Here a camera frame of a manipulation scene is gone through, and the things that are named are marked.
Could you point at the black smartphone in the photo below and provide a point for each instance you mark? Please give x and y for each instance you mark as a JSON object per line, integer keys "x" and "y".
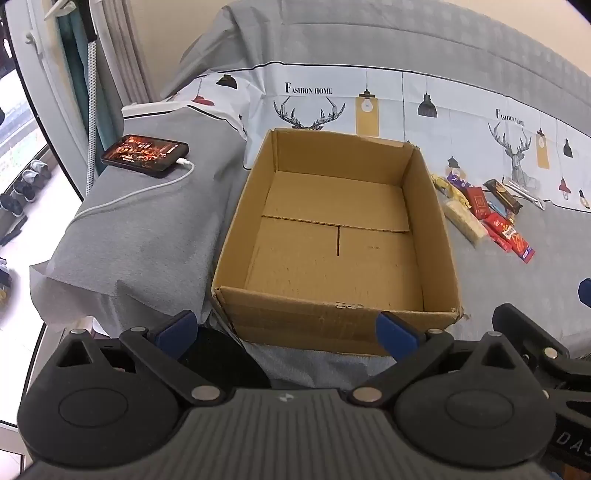
{"x": 143, "y": 154}

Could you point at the yellow white slippers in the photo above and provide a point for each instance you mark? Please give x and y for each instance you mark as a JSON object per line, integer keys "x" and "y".
{"x": 3, "y": 279}

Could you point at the grey curtain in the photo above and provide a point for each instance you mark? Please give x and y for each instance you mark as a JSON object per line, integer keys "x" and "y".
{"x": 129, "y": 50}

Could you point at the purple snack packet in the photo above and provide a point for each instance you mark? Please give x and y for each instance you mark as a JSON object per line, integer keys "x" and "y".
{"x": 457, "y": 180}

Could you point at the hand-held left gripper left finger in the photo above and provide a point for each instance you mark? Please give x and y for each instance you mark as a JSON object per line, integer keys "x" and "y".
{"x": 173, "y": 330}

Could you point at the yellow snack packet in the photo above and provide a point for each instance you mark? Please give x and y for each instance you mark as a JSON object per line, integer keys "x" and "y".
{"x": 441, "y": 183}

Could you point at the black garment steamer head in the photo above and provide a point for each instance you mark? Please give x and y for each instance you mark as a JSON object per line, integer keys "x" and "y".
{"x": 87, "y": 21}

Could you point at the printed grey bed sheet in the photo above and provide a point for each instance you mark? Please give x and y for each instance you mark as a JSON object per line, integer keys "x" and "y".
{"x": 332, "y": 46}

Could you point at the dark brown chocolate bar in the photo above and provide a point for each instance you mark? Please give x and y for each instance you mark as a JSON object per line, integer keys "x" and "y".
{"x": 502, "y": 194}

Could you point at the red white-label snack packet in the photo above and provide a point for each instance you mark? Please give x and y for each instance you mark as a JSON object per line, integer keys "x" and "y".
{"x": 499, "y": 230}

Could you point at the row of shoes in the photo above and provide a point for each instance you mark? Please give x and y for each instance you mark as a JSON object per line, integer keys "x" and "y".
{"x": 25, "y": 184}

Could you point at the red square snack packet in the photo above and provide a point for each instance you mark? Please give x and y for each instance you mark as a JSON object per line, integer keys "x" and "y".
{"x": 478, "y": 202}

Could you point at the long silver snack packet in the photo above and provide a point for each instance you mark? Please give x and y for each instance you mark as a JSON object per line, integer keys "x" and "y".
{"x": 526, "y": 194}

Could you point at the cardboard box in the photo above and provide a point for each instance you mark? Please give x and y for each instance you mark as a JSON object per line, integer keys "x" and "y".
{"x": 341, "y": 323}

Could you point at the white nougat bar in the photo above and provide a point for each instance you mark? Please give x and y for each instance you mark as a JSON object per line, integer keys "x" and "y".
{"x": 464, "y": 220}

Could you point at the teal cloth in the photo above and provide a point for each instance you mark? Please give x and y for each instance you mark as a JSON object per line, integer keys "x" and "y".
{"x": 76, "y": 60}

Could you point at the white window frame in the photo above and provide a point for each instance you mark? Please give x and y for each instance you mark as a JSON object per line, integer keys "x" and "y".
{"x": 51, "y": 69}

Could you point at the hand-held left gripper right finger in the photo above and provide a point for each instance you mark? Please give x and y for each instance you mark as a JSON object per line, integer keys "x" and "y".
{"x": 395, "y": 332}

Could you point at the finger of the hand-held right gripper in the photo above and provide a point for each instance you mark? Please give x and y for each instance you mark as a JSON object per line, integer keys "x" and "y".
{"x": 531, "y": 330}
{"x": 585, "y": 293}

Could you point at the grey pillow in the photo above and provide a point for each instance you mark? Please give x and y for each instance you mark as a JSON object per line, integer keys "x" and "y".
{"x": 157, "y": 230}

